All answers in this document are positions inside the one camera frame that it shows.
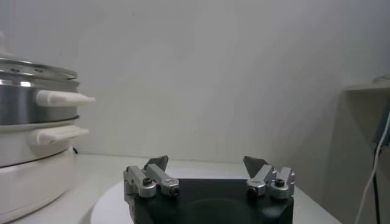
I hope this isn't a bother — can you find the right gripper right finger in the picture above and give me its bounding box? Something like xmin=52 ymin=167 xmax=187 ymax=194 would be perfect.
xmin=243 ymin=155 xmax=296 ymax=200

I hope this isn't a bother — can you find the white power cable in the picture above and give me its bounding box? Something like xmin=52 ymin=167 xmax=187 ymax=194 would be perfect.
xmin=353 ymin=112 xmax=390 ymax=224

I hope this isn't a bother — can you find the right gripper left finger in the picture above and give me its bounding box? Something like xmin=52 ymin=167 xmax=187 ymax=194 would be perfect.
xmin=123 ymin=155 xmax=180 ymax=199

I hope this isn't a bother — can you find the perforated steel steamer basket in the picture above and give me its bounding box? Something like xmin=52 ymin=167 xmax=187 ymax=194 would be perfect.
xmin=0 ymin=79 xmax=97 ymax=126

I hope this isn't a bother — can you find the white round plate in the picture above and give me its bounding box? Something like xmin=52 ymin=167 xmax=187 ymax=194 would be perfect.
xmin=90 ymin=167 xmax=254 ymax=224

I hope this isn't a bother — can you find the white electric cooker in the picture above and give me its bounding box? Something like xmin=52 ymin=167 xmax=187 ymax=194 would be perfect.
xmin=0 ymin=117 xmax=90 ymax=224

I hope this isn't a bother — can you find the black power cable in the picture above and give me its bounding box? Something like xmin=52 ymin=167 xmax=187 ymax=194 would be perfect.
xmin=373 ymin=145 xmax=381 ymax=224

